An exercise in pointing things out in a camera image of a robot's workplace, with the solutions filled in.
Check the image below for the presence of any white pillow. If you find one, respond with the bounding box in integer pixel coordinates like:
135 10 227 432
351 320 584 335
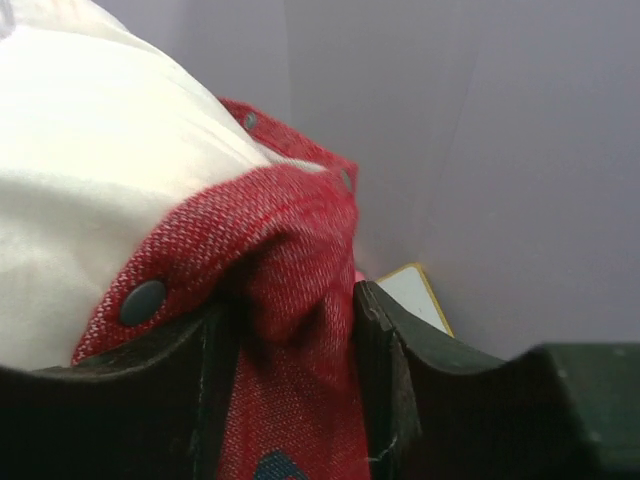
1 1 351 372

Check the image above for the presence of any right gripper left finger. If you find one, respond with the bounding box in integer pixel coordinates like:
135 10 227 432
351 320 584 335
1 300 245 480

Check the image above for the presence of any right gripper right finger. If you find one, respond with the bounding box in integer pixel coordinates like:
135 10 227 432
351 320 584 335
354 282 639 480

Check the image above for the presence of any red patterned pillowcase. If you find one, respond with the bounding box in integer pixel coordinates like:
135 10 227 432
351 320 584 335
71 99 370 479

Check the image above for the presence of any small yellow-framed whiteboard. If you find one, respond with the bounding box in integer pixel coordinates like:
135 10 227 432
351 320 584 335
376 263 455 338

